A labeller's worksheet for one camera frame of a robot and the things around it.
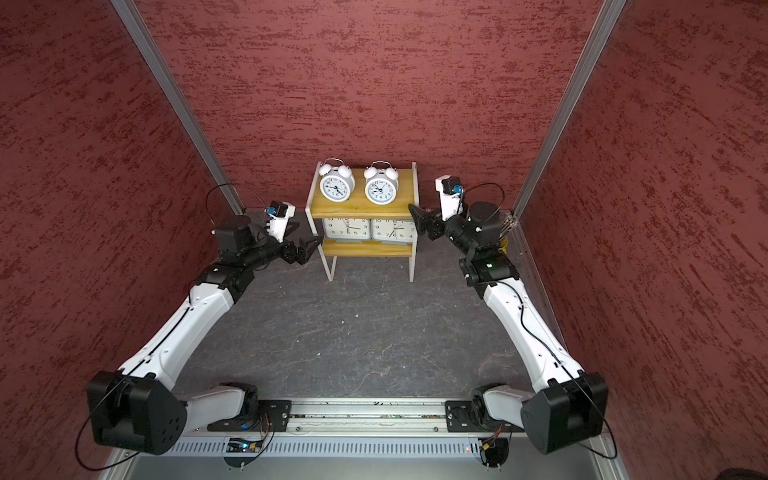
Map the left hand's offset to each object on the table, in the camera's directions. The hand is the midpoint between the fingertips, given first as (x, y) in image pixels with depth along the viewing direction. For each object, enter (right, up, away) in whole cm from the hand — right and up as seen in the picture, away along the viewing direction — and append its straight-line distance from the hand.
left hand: (308, 236), depth 78 cm
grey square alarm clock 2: (+23, +2, +10) cm, 25 cm away
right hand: (+30, +8, -6) cm, 32 cm away
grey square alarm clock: (+9, +2, +12) cm, 15 cm away
